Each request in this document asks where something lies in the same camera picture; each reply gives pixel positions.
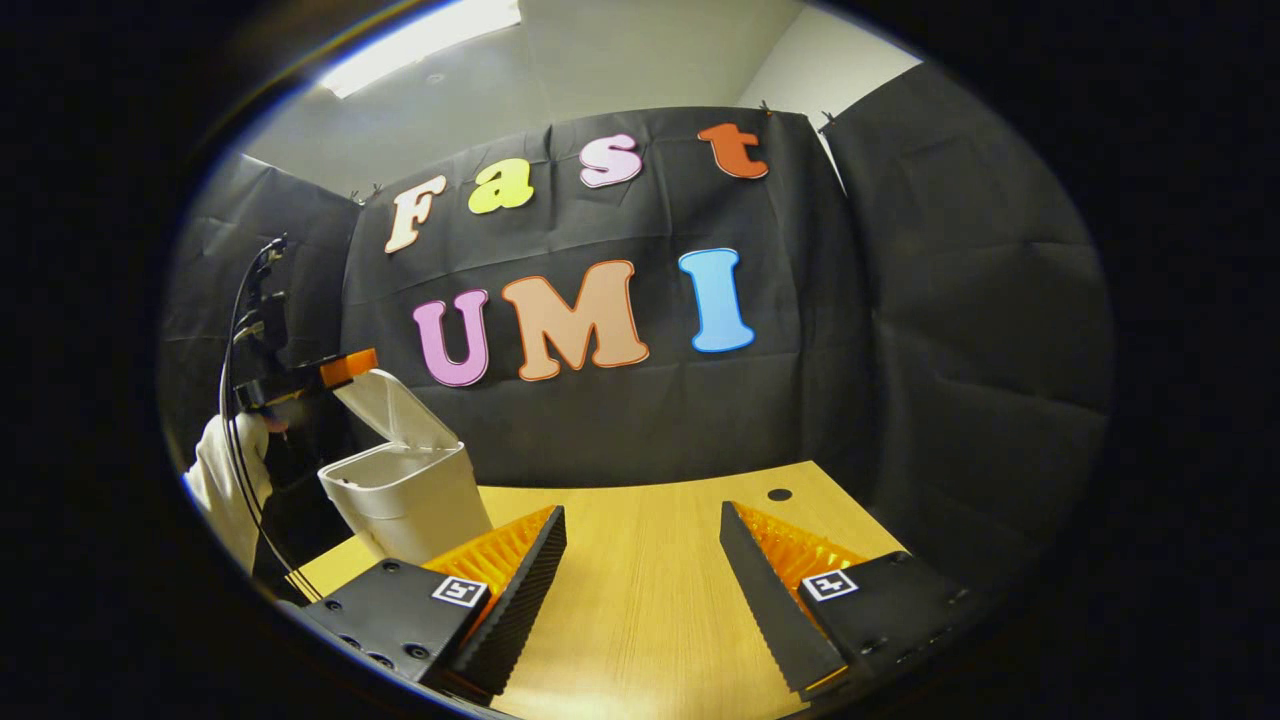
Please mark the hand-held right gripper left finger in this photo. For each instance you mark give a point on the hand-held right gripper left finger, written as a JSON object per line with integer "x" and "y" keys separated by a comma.
{"x": 525, "y": 595}

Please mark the wooden desktop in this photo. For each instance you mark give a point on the wooden desktop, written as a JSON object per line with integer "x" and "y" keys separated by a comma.
{"x": 650, "y": 600}

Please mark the black backdrop cloth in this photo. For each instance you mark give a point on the black backdrop cloth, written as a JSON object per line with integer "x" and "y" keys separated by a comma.
{"x": 640, "y": 420}

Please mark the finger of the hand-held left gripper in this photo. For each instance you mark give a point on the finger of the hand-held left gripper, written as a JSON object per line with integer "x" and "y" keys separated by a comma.
{"x": 350, "y": 368}

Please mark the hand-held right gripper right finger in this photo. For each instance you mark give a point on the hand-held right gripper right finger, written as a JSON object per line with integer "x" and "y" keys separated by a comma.
{"x": 770, "y": 600}

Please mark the white desktop garbage bin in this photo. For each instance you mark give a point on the white desktop garbage bin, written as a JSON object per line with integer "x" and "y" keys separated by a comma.
{"x": 410, "y": 490}

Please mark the ceiling light panel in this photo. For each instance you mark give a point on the ceiling light panel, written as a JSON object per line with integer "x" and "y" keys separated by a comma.
{"x": 420, "y": 45}

